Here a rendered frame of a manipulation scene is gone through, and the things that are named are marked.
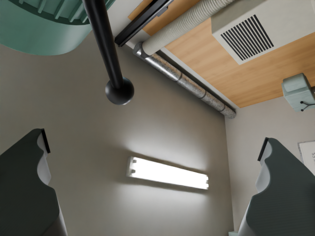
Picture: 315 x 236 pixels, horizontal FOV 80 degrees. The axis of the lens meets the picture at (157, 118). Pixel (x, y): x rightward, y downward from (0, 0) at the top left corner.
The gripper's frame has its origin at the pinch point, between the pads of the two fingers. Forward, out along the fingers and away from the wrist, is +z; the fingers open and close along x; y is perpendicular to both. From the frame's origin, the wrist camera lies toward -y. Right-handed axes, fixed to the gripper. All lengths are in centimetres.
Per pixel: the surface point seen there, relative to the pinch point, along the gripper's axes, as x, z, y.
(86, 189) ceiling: -50, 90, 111
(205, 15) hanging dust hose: 38, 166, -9
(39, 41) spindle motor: -14.9, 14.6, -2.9
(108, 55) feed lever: -4.3, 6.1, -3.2
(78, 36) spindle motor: -11.1, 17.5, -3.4
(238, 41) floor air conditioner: 69, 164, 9
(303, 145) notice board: 195, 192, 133
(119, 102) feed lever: -4.3, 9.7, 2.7
